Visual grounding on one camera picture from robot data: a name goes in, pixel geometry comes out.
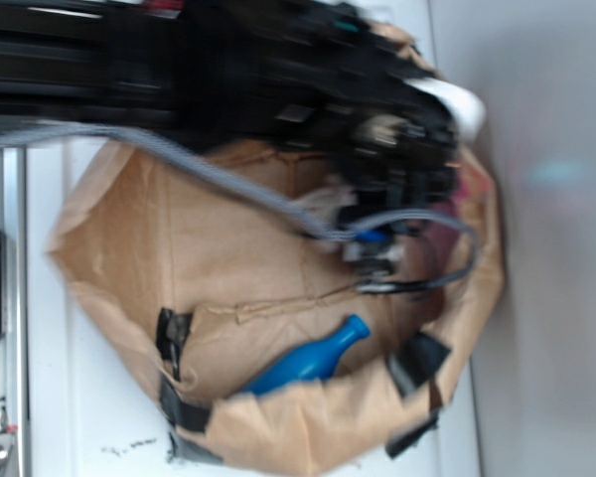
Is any aluminium rail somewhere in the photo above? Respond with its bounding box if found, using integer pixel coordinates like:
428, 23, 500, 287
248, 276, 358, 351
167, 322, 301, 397
0, 147, 32, 476

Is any blue plastic bottle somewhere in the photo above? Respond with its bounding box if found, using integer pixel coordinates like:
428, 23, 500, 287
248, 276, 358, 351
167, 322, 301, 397
240, 315, 371, 396

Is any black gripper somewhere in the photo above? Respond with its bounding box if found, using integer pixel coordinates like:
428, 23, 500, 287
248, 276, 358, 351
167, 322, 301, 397
272, 29, 460, 294

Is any black tape right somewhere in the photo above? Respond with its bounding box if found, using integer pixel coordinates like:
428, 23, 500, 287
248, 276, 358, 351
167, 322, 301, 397
384, 331, 451, 459

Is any brown paper bag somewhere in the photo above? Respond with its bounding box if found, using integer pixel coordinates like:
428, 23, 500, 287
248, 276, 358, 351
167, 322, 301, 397
49, 140, 504, 476

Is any black tape left lower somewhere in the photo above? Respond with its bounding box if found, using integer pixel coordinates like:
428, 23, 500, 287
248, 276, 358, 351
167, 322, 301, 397
155, 308, 224, 466

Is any black tape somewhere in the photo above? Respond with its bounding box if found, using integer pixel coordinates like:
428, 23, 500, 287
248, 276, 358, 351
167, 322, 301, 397
155, 308, 224, 466
384, 331, 451, 459

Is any grey braided cable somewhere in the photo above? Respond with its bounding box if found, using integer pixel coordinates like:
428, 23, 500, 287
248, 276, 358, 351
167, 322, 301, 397
0, 121, 481, 284

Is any black thin cable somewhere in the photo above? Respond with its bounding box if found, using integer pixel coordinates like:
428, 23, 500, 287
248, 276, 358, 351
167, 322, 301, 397
357, 233, 448, 302

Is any white paper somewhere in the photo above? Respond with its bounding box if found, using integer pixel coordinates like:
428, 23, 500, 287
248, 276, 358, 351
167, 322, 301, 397
292, 183, 358, 223

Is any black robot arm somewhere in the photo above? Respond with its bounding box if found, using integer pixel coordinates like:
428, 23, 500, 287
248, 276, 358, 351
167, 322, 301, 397
0, 1, 471, 294

